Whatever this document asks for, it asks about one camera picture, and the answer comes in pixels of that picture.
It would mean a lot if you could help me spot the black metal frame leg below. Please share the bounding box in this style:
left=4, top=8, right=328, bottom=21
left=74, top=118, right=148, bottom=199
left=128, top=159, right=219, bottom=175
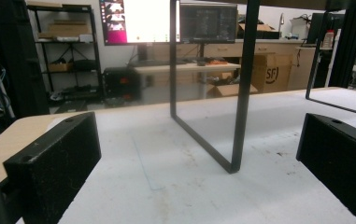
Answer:
left=169, top=0, right=262, bottom=175
left=305, top=0, right=356, bottom=119

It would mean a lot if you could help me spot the open cardboard box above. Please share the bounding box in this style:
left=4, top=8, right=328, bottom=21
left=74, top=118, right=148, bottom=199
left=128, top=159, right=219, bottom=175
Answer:
left=206, top=81, right=259, bottom=98

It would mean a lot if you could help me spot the white mat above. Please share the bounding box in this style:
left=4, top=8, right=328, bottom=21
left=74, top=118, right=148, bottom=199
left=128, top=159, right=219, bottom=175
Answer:
left=16, top=88, right=356, bottom=224

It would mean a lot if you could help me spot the black computer tower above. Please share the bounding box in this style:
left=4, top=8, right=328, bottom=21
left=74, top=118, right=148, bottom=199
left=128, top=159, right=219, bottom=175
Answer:
left=103, top=66, right=142, bottom=101

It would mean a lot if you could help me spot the black aluminium post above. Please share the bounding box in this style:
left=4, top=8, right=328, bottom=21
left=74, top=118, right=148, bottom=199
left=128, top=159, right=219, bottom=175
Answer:
left=328, top=6, right=356, bottom=89

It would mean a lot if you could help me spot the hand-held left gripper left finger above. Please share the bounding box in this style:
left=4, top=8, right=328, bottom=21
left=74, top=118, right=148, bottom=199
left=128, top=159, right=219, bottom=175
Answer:
left=3, top=111, right=102, bottom=224

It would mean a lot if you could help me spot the large brown cardboard box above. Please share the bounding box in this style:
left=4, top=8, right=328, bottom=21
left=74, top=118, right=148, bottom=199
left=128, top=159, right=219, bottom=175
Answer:
left=250, top=53, right=294, bottom=94

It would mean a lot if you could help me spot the light wooden desk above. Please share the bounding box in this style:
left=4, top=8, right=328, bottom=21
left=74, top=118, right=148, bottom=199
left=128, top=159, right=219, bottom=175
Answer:
left=128, top=61, right=242, bottom=105

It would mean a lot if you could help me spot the bright computer monitor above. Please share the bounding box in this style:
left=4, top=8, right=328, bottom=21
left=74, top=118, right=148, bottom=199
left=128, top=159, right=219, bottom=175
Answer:
left=99, top=0, right=181, bottom=47

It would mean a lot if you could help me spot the black metal shelf rack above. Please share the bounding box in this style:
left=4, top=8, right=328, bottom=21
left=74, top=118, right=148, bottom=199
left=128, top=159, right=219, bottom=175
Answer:
left=26, top=3, right=106, bottom=105

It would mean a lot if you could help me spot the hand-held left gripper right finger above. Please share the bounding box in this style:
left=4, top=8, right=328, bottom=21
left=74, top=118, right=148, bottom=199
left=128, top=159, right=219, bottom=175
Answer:
left=295, top=112, right=356, bottom=224

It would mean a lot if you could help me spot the dark computer monitor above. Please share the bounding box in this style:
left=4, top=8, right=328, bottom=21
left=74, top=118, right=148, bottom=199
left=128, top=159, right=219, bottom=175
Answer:
left=179, top=3, right=238, bottom=45

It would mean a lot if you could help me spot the flat cardboard box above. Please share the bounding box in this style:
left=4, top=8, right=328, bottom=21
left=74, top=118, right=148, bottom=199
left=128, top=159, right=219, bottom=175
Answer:
left=38, top=20, right=92, bottom=40

